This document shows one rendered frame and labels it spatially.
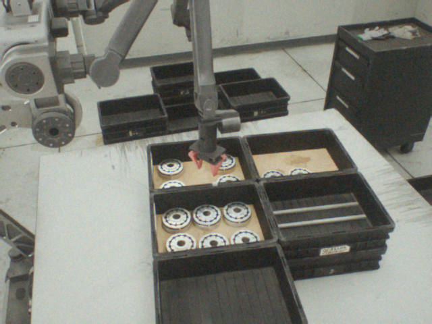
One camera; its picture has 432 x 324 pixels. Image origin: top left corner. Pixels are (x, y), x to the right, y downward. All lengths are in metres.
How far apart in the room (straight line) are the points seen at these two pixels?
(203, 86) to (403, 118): 2.20
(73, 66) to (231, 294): 0.81
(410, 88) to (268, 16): 2.14
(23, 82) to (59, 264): 0.75
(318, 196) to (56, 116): 1.00
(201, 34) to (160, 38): 3.32
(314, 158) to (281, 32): 3.18
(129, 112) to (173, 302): 1.74
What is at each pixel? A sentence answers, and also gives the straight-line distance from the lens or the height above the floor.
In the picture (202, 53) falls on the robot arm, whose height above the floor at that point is 1.45.
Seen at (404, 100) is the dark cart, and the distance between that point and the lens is 3.18.
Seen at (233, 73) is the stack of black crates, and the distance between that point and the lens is 3.40.
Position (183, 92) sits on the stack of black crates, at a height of 0.51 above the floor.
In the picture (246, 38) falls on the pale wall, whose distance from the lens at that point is 4.83.
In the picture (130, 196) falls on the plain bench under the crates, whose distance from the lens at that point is 1.91.
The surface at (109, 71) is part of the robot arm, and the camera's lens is 1.21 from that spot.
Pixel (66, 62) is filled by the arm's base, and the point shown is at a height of 1.48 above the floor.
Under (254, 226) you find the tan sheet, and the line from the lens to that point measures 1.58.
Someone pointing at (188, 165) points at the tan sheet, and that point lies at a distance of 1.83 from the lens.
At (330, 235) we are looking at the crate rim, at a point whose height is 0.93.
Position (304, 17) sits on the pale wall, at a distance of 5.03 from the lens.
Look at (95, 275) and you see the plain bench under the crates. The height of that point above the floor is 0.70.
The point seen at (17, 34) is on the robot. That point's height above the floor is 1.53.
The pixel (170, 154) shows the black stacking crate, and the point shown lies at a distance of 1.83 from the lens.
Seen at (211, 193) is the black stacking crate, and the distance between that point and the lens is 1.59.
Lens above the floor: 1.97
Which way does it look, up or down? 38 degrees down
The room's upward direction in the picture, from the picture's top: straight up
